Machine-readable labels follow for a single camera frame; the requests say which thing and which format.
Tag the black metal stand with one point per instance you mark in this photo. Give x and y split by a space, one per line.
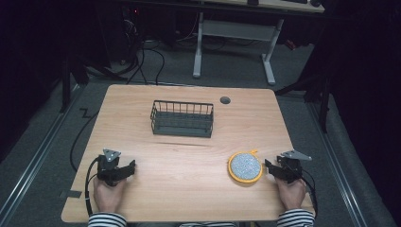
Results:
66 85
323 101

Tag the white-framed wooden desk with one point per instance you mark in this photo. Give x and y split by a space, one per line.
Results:
236 30

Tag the person's left hand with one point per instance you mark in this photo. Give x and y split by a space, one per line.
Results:
108 195

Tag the person's striped torso clothing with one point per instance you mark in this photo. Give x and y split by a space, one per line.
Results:
208 224

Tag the round grey table grommet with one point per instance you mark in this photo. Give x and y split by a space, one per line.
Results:
225 100

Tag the round yellow-rimmed grey scrubber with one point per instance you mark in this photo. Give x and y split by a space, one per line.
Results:
245 166

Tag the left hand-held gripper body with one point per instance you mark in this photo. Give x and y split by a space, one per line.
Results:
107 165

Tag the person's right hand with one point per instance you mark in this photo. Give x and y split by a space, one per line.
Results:
291 194

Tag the metal floor rail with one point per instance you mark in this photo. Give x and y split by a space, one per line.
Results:
28 170
339 170

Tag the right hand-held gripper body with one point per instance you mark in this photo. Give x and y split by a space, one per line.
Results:
293 164

